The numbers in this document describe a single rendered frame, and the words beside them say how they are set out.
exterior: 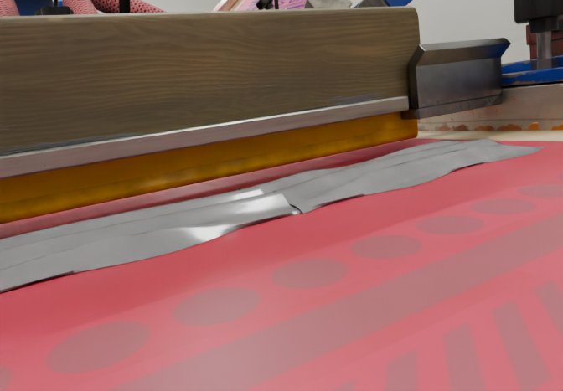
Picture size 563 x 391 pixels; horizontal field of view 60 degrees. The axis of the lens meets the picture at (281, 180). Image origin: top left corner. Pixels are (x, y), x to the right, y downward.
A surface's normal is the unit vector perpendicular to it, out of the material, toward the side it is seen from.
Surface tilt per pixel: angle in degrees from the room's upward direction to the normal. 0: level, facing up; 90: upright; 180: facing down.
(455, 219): 0
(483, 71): 90
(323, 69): 90
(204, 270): 0
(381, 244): 0
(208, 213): 34
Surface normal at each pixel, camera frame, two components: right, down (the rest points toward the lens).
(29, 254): 0.14, -0.83
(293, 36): 0.51, 0.08
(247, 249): -0.12, -0.98
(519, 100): -0.85, 0.19
